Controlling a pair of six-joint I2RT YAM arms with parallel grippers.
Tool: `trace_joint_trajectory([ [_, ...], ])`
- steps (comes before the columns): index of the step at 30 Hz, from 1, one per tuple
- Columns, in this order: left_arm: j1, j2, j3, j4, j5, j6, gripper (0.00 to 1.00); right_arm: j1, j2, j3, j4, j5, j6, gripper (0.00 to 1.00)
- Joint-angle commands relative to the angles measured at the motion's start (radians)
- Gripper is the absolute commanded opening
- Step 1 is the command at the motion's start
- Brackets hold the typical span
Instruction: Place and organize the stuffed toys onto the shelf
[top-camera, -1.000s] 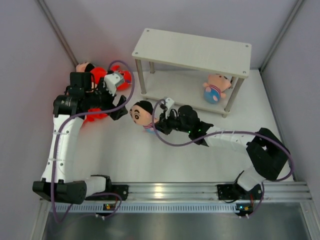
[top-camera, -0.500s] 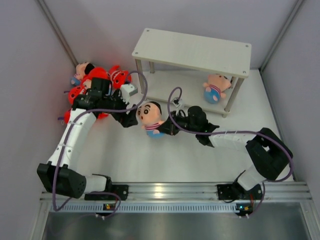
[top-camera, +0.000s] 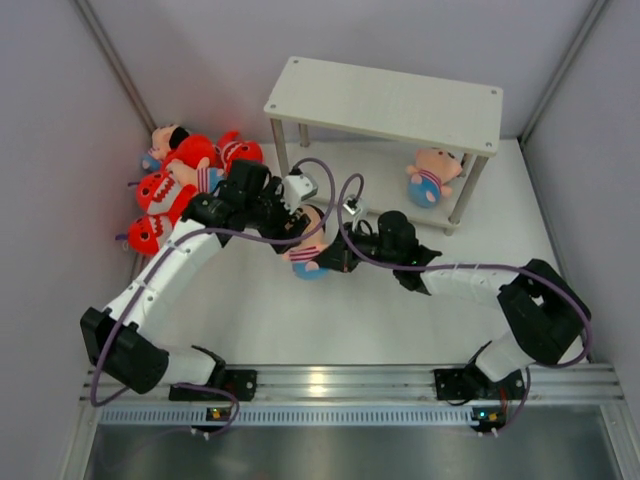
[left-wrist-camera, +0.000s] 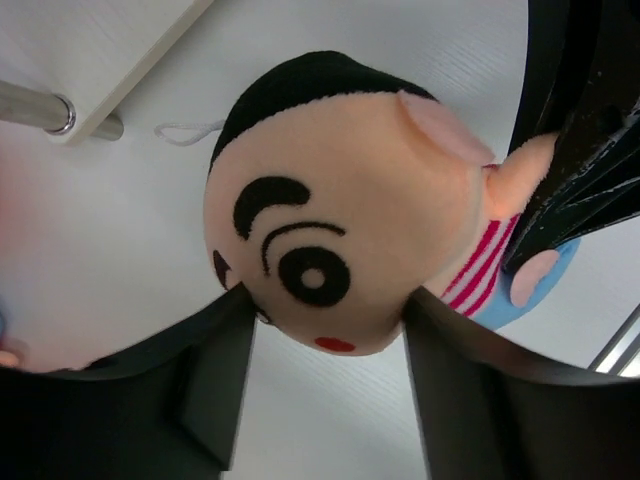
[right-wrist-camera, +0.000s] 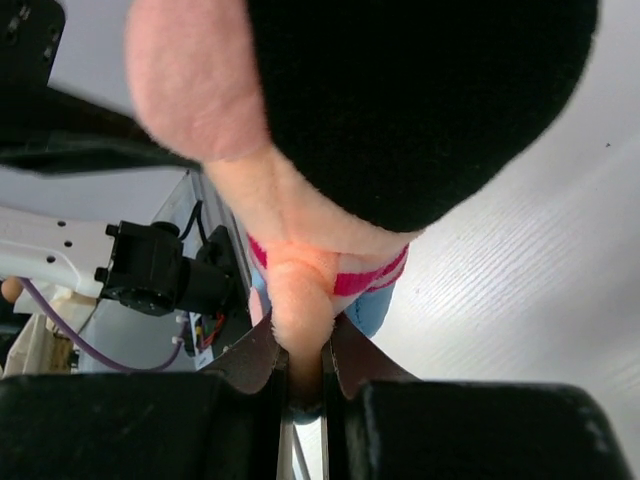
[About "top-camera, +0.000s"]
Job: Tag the grey slotted cable duct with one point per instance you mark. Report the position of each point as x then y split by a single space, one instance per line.
254 415

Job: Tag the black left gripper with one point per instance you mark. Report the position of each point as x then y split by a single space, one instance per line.
274 192

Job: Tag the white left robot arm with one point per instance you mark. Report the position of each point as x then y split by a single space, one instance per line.
122 339

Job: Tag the pink doll striped shirt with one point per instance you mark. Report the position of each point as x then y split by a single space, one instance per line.
203 177
429 176
303 257

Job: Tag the red plush whale back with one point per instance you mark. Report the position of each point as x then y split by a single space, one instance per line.
191 151

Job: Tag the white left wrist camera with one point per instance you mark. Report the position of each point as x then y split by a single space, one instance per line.
297 189

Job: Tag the pink doll black hair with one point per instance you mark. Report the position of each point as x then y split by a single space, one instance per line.
163 141

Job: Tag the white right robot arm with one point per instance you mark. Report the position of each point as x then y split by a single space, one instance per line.
543 314

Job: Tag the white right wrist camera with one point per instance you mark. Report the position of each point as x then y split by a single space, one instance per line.
356 207

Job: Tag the white two-tier shelf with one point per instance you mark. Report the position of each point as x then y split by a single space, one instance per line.
371 121

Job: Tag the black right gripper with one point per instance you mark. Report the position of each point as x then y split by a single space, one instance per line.
339 257

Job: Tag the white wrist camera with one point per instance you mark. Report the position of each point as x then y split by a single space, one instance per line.
297 189
356 207

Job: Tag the red plush shark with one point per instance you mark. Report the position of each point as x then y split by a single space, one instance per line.
147 234
160 193
232 146

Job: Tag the aluminium mounting rail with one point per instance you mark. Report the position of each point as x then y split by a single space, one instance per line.
582 384

